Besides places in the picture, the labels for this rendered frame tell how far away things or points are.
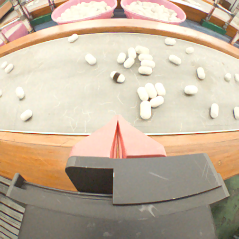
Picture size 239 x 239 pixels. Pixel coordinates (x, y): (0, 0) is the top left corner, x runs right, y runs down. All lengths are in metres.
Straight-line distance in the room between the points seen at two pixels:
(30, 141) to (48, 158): 0.06
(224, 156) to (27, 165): 0.42
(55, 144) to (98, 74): 0.18
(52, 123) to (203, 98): 0.36
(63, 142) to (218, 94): 0.40
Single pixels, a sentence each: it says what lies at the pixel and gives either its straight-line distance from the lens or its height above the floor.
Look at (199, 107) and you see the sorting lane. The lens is 0.32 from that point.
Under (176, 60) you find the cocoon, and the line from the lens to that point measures 0.34.
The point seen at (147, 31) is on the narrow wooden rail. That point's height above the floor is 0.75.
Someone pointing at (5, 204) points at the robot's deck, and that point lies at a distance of 0.56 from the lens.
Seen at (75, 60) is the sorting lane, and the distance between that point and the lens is 0.34.
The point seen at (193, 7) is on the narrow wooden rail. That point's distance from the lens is 0.79.
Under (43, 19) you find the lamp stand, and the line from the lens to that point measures 0.79.
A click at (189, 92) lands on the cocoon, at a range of 0.30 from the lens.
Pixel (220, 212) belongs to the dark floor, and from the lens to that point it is 1.69.
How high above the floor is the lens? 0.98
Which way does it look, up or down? 76 degrees down
